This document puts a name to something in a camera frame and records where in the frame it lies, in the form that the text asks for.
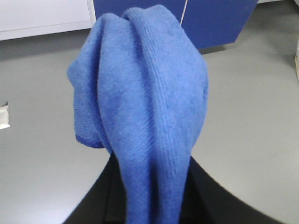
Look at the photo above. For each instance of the blue microfiber cloth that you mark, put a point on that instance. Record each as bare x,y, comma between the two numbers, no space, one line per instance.
141,91

